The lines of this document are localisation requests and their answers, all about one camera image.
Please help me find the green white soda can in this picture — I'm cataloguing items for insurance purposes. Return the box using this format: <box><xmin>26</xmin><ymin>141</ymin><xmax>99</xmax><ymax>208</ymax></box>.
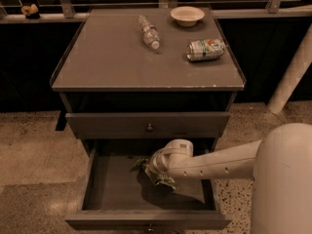
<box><xmin>186</xmin><ymin>39</ymin><xmax>225</xmax><ymax>61</ymax></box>

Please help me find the middle drawer metal knob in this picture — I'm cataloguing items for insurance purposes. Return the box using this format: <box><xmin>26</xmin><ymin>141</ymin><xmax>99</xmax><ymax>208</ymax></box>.
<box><xmin>147</xmin><ymin>224</ymin><xmax>154</xmax><ymax>232</ymax></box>

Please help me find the round metal drawer knob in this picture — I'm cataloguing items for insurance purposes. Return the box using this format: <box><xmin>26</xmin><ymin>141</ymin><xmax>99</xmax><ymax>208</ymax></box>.
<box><xmin>146</xmin><ymin>124</ymin><xmax>154</xmax><ymax>133</ymax></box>

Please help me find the metal glass railing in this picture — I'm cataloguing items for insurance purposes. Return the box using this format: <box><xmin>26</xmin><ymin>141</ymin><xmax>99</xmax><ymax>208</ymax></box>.
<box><xmin>0</xmin><ymin>0</ymin><xmax>312</xmax><ymax>25</ymax></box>

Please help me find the open grey middle drawer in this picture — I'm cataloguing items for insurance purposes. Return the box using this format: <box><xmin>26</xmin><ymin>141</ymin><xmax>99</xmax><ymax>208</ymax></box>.
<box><xmin>65</xmin><ymin>139</ymin><xmax>231</xmax><ymax>231</ymax></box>

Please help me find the green jalapeno chip bag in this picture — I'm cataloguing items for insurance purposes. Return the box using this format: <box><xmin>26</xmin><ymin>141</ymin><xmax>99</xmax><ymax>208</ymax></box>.
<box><xmin>131</xmin><ymin>157</ymin><xmax>176</xmax><ymax>190</ymax></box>

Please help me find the white paper bowl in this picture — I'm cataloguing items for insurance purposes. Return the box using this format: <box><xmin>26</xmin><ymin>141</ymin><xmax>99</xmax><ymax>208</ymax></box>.
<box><xmin>171</xmin><ymin>6</ymin><xmax>205</xmax><ymax>27</ymax></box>

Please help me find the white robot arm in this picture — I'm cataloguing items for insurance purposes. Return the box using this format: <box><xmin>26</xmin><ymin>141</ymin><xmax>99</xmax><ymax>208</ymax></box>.
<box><xmin>148</xmin><ymin>123</ymin><xmax>312</xmax><ymax>234</ymax></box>

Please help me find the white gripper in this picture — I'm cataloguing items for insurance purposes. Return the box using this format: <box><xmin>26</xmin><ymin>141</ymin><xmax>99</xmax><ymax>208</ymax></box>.
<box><xmin>149</xmin><ymin>148</ymin><xmax>172</xmax><ymax>174</ymax></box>

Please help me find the white diagonal pole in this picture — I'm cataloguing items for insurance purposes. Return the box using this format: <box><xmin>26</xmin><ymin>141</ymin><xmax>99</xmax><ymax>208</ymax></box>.
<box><xmin>267</xmin><ymin>24</ymin><xmax>312</xmax><ymax>114</ymax></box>

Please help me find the grey drawer cabinet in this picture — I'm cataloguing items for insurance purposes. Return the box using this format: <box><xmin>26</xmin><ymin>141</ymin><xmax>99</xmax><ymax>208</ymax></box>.
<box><xmin>51</xmin><ymin>8</ymin><xmax>246</xmax><ymax>154</ymax></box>

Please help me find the clear plastic water bottle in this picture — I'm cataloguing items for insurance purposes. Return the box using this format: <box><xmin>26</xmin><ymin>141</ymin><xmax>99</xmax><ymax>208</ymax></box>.
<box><xmin>137</xmin><ymin>15</ymin><xmax>160</xmax><ymax>50</ymax></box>

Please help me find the small yellow black object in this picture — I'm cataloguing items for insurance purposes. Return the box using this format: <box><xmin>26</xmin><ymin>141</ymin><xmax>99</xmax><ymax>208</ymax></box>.
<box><xmin>20</xmin><ymin>4</ymin><xmax>40</xmax><ymax>20</ymax></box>

